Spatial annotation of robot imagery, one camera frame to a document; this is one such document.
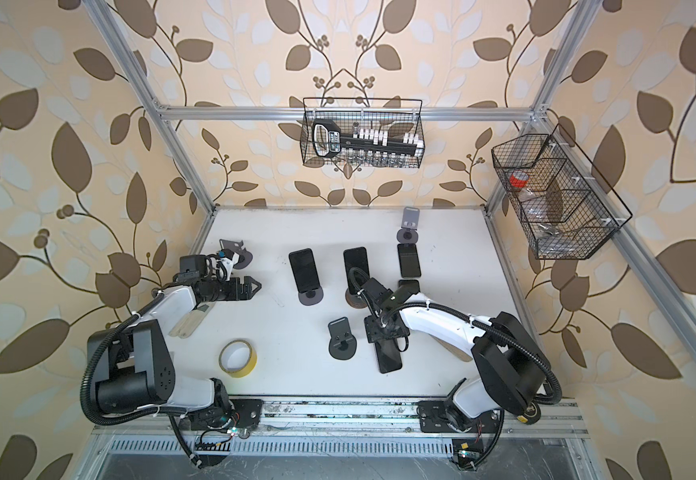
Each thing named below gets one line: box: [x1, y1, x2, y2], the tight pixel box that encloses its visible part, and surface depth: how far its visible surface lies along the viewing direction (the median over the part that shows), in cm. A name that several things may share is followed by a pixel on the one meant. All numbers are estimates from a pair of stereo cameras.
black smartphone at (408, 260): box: [397, 243, 421, 278], surface depth 107 cm
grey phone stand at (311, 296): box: [298, 285, 324, 306], surface depth 98 cm
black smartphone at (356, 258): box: [343, 246, 370, 293], surface depth 88 cm
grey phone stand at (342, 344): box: [328, 317, 357, 361], surface depth 84 cm
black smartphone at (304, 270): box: [288, 248, 320, 293], surface depth 90 cm
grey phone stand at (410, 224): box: [396, 206, 420, 244], surface depth 110 cm
